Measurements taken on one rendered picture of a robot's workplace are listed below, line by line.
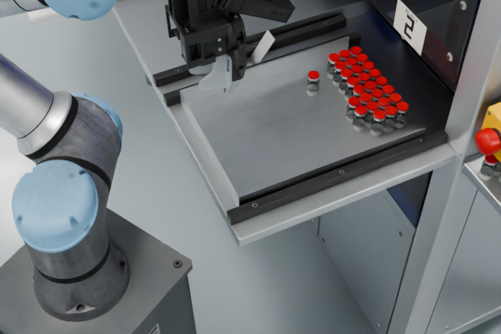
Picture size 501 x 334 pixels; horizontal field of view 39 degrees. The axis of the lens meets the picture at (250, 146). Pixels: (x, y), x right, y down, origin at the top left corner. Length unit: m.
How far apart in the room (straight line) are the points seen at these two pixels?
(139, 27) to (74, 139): 0.44
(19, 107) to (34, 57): 1.77
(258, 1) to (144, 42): 0.56
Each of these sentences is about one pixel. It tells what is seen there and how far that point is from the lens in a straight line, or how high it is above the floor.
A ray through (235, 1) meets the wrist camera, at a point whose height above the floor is 1.26.
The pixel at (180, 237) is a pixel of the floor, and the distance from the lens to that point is 2.18.
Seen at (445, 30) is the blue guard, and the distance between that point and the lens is 1.16.
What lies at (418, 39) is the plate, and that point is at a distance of 1.23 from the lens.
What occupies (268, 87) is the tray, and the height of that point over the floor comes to 0.88.
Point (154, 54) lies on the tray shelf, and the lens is 1.40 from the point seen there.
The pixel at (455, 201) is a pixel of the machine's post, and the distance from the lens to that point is 1.34.
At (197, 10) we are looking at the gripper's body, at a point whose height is 1.25.
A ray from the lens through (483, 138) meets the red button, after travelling 1.10.
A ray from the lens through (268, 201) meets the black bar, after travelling 1.12.
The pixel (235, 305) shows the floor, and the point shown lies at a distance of 2.05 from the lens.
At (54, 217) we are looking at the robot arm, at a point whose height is 1.01.
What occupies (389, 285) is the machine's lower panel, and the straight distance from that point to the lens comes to 1.72.
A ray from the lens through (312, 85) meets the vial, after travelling 1.28.
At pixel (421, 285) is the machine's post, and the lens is 1.57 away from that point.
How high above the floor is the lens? 1.80
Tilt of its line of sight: 49 degrees down
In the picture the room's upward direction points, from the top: 1 degrees counter-clockwise
